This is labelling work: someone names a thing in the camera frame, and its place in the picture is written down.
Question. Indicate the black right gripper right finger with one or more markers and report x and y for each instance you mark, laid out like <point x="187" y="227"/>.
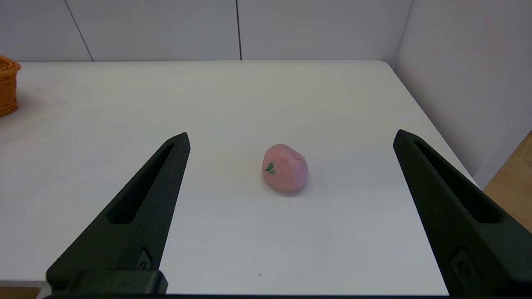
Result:
<point x="465" y="232"/>

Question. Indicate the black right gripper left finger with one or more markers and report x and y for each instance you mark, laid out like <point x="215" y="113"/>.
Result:
<point x="137" y="224"/>

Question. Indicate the pink peach with green leaf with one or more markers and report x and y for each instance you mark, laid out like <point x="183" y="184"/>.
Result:
<point x="286" y="168"/>

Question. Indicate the orange woven wicker basket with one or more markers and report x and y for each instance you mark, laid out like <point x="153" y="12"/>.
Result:
<point x="6" y="85"/>

